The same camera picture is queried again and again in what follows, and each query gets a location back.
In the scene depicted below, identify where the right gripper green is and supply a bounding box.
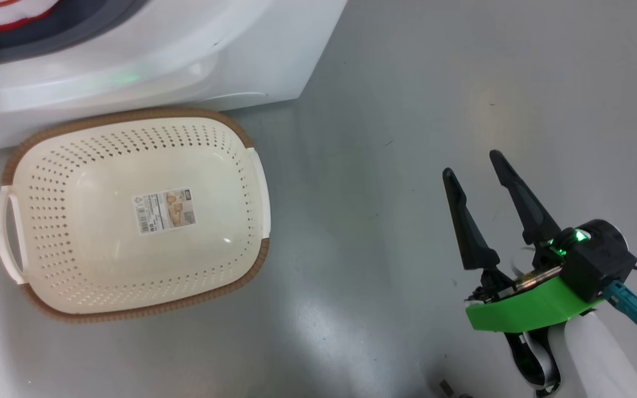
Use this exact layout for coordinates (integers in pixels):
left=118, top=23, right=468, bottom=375
left=442, top=149, right=607, bottom=333

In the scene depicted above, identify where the red and white garment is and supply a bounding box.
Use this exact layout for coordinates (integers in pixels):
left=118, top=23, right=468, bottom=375
left=0, top=0, right=62, bottom=33

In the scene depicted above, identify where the grey rubber door gasket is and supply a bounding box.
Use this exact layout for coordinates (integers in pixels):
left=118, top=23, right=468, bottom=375
left=0, top=0, right=150, bottom=64

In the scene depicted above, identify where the basket product sticker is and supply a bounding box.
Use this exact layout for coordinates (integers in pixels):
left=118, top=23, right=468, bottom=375
left=132, top=188, right=196, bottom=235

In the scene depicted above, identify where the cream perforated laundry basket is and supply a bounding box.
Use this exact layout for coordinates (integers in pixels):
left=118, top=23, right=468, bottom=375
left=0, top=107, right=271, bottom=324

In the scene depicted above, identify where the white washing machine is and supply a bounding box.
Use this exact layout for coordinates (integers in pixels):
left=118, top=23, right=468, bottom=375
left=0, top=0, right=349, bottom=154

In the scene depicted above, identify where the right teal cable connector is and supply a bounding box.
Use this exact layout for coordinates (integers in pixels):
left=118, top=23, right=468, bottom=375
left=603, top=281, right=637, bottom=341

